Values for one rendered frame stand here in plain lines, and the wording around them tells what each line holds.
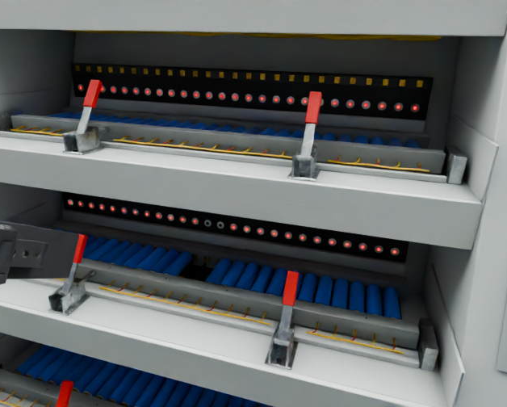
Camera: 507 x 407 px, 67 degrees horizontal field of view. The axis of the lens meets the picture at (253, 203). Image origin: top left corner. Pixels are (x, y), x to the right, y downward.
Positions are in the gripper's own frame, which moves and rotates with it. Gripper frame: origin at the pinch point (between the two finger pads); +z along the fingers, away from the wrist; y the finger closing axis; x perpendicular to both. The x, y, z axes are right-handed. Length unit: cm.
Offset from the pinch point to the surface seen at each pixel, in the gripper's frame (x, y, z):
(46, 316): -8.8, -13.2, 20.6
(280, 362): -7.8, 14.6, 21.3
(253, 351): -7.6, 11.5, 22.4
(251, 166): 11.6, 8.4, 19.7
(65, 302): -6.8, -11.3, 20.9
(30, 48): 27.2, -30.3, 24.2
